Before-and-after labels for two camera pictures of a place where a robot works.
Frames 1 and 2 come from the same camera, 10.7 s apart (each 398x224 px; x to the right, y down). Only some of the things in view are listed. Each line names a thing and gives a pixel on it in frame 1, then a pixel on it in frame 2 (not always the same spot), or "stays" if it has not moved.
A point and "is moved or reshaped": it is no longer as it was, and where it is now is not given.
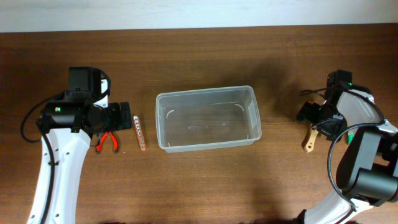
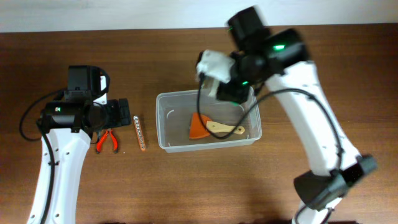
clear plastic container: [207, 119] stays
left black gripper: [117, 122] stays
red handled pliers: [114, 142] stays
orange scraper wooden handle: [310, 144] is moved or reshaped
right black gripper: [308, 113] -> [229, 91]
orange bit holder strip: [139, 133] stays
